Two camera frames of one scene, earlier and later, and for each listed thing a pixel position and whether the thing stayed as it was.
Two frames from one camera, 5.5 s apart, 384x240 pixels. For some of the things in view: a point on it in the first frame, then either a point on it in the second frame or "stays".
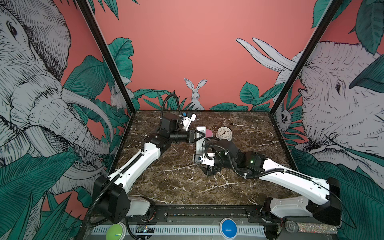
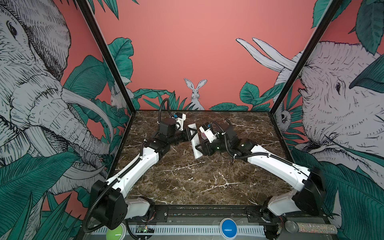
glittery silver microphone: [292, 227] stays
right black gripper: [211, 170] → [207, 146]
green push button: [116, 231] stays
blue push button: [228, 228] stays
